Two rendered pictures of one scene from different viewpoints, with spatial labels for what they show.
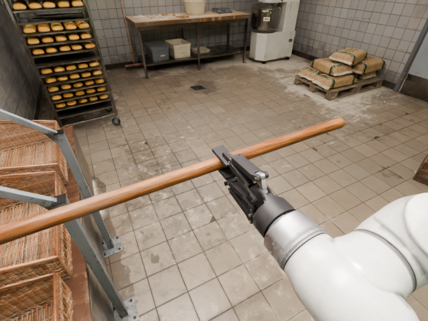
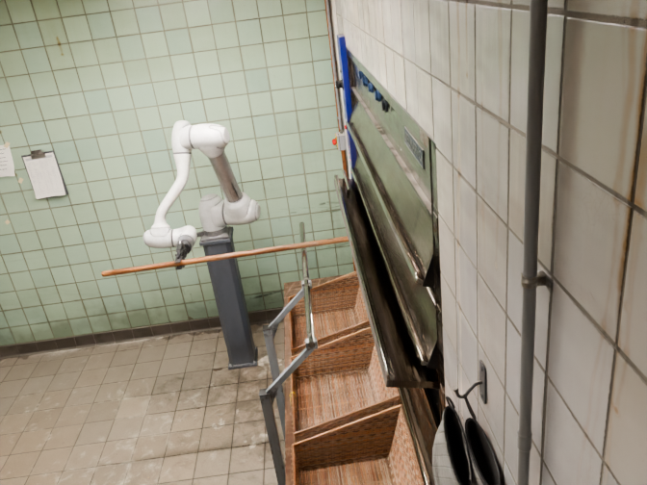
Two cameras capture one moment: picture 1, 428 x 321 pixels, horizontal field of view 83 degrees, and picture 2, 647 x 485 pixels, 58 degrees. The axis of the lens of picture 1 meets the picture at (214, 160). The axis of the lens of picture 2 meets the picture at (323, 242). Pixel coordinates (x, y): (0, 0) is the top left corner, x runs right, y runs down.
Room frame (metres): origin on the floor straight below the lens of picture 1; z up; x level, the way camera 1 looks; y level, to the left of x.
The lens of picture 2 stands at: (2.54, 1.86, 2.47)
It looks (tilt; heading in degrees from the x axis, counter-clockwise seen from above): 25 degrees down; 206
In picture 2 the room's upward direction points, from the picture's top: 7 degrees counter-clockwise
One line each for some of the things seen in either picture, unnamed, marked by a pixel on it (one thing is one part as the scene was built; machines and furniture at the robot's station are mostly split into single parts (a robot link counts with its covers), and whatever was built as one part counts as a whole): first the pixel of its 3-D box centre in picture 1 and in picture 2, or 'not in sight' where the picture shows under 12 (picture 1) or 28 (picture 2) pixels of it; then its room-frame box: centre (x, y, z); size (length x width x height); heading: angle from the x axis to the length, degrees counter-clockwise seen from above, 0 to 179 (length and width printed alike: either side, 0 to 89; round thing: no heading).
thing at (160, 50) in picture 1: (156, 50); not in sight; (4.91, 1.08, 0.35); 0.50 x 0.36 x 0.24; 27
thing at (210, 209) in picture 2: not in sight; (213, 211); (-0.29, -0.30, 1.17); 0.18 x 0.16 x 0.22; 103
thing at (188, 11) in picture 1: (195, 7); not in sight; (5.37, 0.36, 1.01); 0.43 x 0.42 x 0.21; 117
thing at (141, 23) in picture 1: (190, 41); not in sight; (5.23, 0.46, 0.45); 2.20 x 0.80 x 0.90; 117
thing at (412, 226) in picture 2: not in sight; (379, 153); (0.46, 1.13, 1.80); 1.79 x 0.11 x 0.19; 27
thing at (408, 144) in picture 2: not in sight; (382, 102); (0.45, 1.15, 1.99); 1.80 x 0.08 x 0.21; 27
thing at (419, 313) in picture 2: not in sight; (384, 215); (0.46, 1.13, 1.54); 1.79 x 0.11 x 0.19; 27
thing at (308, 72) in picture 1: (318, 71); not in sight; (4.09, -1.75, 0.22); 0.62 x 0.36 x 0.15; 122
